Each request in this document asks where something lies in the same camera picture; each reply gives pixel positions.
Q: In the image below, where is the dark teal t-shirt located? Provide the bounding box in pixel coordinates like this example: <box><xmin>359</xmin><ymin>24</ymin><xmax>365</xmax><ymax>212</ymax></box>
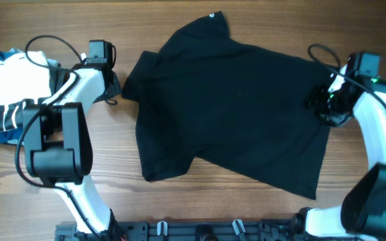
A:
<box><xmin>122</xmin><ymin>12</ymin><xmax>331</xmax><ymax>199</ymax></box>

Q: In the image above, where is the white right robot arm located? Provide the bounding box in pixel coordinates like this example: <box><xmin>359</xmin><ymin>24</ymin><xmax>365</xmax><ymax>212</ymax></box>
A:
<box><xmin>303</xmin><ymin>79</ymin><xmax>386</xmax><ymax>240</ymax></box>

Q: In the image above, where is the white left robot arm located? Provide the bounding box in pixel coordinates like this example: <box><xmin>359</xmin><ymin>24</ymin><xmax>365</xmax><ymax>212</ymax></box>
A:
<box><xmin>15</xmin><ymin>63</ymin><xmax>123</xmax><ymax>240</ymax></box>

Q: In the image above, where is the white black striped folded shirt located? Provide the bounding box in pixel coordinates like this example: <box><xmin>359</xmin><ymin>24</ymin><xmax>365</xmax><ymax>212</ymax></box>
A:
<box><xmin>0</xmin><ymin>52</ymin><xmax>52</xmax><ymax>132</ymax></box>

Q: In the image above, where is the blue folded garment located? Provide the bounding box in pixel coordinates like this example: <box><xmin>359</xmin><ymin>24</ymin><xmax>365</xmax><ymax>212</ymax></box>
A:
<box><xmin>0</xmin><ymin>49</ymin><xmax>23</xmax><ymax>145</ymax></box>

